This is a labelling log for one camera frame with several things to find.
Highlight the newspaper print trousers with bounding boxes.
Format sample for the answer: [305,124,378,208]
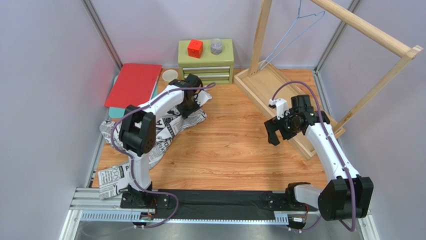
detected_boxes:
[98,105,207,200]

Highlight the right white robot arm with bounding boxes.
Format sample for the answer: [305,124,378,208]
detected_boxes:
[264,94,374,221]

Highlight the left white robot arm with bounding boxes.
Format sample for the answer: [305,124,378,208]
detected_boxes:
[118,74,203,209]

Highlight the yellow mug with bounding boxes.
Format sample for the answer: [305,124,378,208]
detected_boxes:
[161,69,179,82]

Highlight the green drawer cabinet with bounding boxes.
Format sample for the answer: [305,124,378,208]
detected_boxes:
[177,38,234,85]

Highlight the wooden clothes rack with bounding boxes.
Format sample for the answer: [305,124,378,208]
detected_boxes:
[233,0,424,161]

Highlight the red cube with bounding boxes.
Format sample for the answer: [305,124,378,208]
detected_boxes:
[187,39,204,59]

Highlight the red board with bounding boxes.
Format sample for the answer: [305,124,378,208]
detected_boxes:
[104,63,162,109]

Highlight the clear glass jar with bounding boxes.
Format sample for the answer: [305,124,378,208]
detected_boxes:
[210,38,223,55]

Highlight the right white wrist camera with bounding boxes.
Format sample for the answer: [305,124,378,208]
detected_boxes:
[268,98,290,120]

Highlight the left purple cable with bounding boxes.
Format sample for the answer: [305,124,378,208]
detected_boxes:
[110,82,217,230]

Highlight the purple cable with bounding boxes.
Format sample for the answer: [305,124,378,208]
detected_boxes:
[271,80,358,233]
[110,82,217,230]

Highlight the blue wire hanger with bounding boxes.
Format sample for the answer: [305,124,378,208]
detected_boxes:
[258,0,326,71]

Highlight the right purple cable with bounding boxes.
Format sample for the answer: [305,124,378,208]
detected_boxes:
[271,80,358,233]

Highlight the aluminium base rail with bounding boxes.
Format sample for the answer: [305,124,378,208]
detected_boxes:
[60,188,379,240]

